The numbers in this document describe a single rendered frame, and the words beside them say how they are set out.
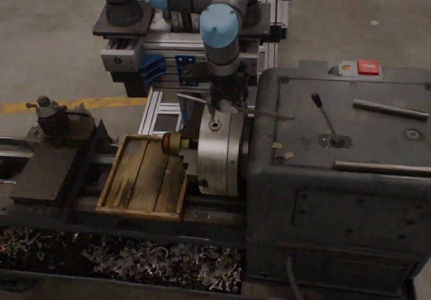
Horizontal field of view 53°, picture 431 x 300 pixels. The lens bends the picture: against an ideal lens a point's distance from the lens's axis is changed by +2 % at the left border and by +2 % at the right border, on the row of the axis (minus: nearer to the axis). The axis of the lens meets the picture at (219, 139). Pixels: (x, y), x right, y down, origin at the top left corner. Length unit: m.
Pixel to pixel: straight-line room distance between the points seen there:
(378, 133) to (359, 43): 2.45
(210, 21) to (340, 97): 0.61
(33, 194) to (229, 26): 1.01
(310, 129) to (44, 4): 3.61
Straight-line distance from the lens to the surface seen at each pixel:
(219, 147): 1.27
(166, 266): 1.78
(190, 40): 1.88
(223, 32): 0.86
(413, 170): 1.20
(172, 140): 1.42
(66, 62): 3.75
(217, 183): 1.32
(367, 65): 1.47
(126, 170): 1.67
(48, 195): 1.59
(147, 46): 1.89
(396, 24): 3.96
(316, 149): 1.21
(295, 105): 1.31
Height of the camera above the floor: 2.18
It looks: 50 degrees down
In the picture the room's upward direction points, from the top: 5 degrees counter-clockwise
